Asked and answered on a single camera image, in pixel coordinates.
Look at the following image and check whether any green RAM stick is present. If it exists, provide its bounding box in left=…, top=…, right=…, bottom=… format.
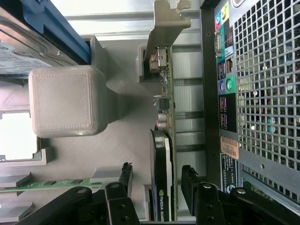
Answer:
left=0, top=178, right=106, bottom=191

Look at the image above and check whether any grey printed parts rack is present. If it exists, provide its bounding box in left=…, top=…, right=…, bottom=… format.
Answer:
left=0, top=35, right=155, bottom=225

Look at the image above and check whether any copper-toned CPU chip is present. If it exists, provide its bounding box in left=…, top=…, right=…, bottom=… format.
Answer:
left=0, top=112, right=40, bottom=162

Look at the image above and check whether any black open PC case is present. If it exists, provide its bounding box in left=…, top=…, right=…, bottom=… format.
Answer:
left=200, top=0, right=300, bottom=216

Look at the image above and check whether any hard disk in blue carrier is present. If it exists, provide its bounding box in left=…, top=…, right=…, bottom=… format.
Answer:
left=0, top=0, right=92, bottom=77

